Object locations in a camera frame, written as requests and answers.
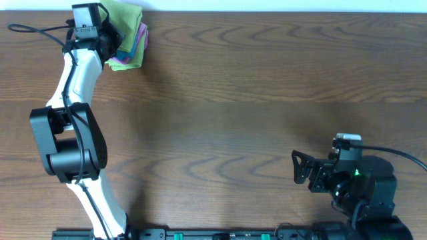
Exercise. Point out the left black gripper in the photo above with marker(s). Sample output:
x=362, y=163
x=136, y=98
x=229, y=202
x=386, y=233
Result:
x=107, y=30

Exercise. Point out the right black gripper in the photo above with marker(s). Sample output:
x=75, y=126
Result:
x=322, y=168

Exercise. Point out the green microfiber cloth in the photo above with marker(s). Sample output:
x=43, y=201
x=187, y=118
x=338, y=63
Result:
x=126, y=18

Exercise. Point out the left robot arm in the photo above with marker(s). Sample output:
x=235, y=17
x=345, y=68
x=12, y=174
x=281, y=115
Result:
x=69, y=140

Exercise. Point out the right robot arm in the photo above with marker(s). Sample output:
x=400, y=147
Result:
x=363, y=187

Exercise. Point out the folded blue cloth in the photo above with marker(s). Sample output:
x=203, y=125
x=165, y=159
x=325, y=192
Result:
x=121, y=55

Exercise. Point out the folded light green cloth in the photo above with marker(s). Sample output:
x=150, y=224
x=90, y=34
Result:
x=133, y=61

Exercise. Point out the folded purple cloth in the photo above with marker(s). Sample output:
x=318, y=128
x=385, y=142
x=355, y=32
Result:
x=140, y=40

